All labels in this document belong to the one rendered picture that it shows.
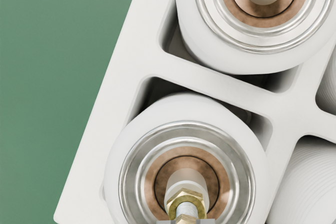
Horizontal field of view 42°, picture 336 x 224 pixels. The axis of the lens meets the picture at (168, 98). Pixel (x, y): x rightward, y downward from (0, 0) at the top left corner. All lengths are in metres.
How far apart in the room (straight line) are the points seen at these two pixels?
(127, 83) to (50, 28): 0.22
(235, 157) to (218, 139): 0.01
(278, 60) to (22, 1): 0.35
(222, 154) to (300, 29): 0.08
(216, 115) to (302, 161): 0.11
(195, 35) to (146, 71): 0.08
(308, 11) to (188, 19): 0.06
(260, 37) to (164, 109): 0.07
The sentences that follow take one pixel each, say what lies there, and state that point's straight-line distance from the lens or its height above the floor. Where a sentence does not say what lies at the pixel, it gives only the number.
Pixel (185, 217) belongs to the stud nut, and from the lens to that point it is 0.17.
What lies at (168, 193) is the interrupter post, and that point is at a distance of 0.22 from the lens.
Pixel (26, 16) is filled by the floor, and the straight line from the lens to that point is 0.53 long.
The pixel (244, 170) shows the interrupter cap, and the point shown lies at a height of 0.25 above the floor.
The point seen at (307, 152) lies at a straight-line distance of 0.35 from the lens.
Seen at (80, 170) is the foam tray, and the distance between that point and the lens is 0.33.
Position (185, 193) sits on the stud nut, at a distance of 0.20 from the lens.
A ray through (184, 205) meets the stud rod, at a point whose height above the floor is 0.30.
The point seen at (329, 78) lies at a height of 0.16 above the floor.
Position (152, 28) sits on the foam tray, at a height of 0.18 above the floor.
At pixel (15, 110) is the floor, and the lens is 0.53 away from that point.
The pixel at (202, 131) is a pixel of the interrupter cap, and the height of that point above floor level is 0.25.
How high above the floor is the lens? 0.49
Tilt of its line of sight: 86 degrees down
